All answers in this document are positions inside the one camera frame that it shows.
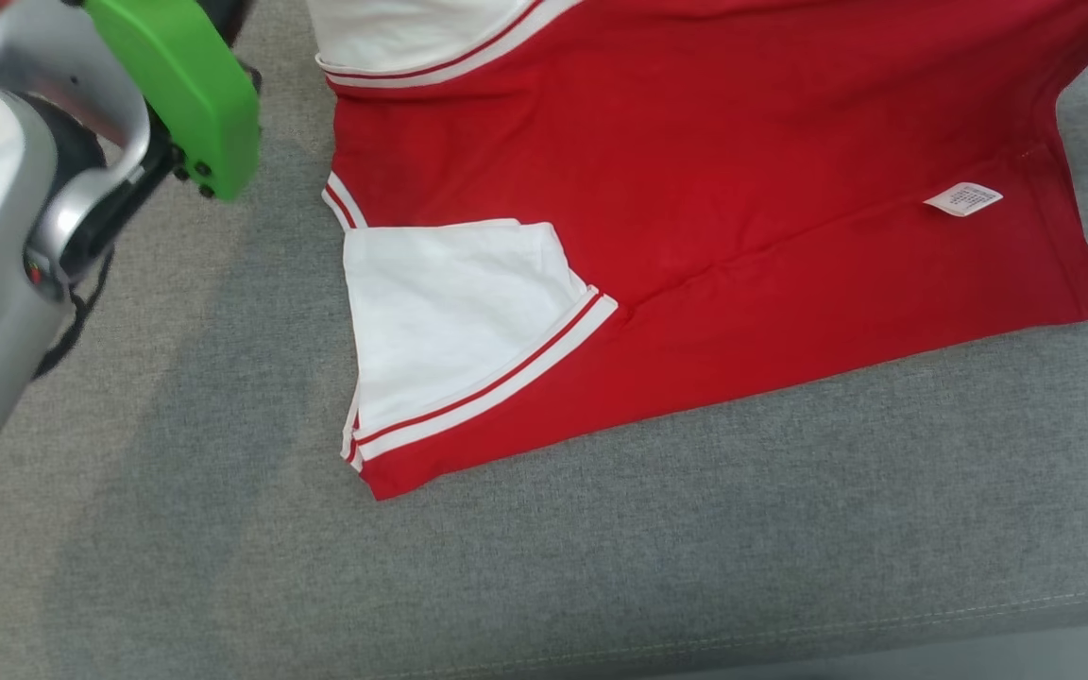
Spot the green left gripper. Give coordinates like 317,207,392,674
81,0,263,202

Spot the grey fabric sofa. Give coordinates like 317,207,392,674
0,0,1088,680

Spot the red and white jersey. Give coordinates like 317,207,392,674
305,0,1088,502

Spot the thin black arm cable loop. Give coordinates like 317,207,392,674
32,246,116,381

